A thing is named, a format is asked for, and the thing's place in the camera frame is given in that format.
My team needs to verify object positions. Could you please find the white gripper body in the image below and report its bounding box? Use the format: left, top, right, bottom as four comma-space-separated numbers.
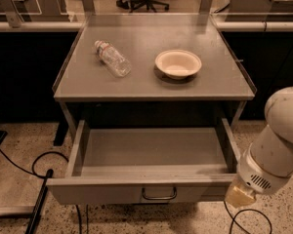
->
236, 146, 291, 195

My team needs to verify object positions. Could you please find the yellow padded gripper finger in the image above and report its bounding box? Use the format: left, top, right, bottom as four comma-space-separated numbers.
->
225, 178, 256, 208

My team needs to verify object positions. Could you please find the grey top drawer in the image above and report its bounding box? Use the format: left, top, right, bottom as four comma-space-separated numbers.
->
47, 118, 240, 205

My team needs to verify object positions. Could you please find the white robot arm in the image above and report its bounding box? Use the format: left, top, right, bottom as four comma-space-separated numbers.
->
225, 87, 293, 208

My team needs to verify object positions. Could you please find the grey drawer cabinet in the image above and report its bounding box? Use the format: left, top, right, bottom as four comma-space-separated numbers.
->
54, 13, 256, 132

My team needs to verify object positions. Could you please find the white paper bowl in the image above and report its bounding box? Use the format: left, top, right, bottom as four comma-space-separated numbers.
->
155, 50, 202, 80

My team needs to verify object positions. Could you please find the clear plastic water bottle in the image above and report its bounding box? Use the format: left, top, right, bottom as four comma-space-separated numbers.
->
95, 40, 131, 77

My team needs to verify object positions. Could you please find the black pole on floor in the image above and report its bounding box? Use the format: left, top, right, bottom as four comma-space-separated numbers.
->
25, 169, 54, 234

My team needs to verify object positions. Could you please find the black floor cable right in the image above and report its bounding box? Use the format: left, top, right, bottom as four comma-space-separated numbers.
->
223, 201, 273, 234

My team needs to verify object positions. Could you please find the black floor cable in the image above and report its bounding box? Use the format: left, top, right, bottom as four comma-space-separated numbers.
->
0, 139, 90, 234
223, 201, 273, 234

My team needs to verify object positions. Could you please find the white horizontal rail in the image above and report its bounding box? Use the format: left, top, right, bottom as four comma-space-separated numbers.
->
0, 21, 293, 32

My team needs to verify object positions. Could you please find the black floor cable left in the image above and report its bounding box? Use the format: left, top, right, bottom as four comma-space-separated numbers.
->
0, 139, 90, 234

